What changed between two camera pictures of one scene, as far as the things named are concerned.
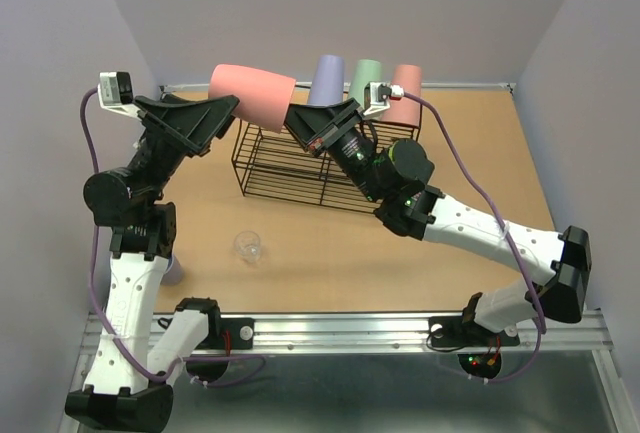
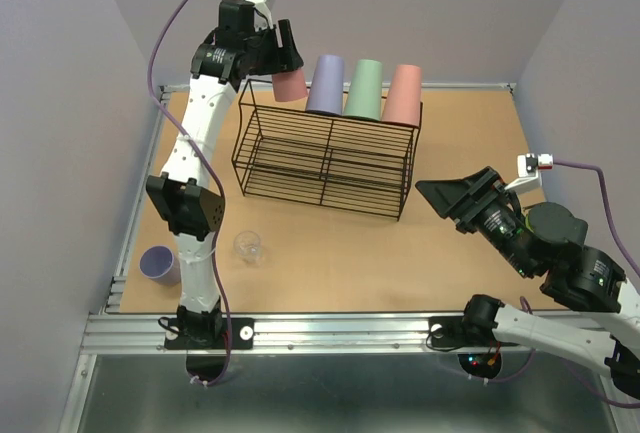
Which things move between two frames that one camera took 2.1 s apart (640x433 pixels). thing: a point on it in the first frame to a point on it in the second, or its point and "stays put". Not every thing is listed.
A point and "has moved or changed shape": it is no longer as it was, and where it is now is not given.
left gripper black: x=195 y=124 to x=288 y=58
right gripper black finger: x=314 y=125 to x=442 y=194
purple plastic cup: x=328 y=82 stays put
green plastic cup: x=366 y=71 stays put
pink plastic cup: x=405 y=110 stays put
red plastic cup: x=265 y=97 has moved or changed shape
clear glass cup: x=247 y=244 stays put
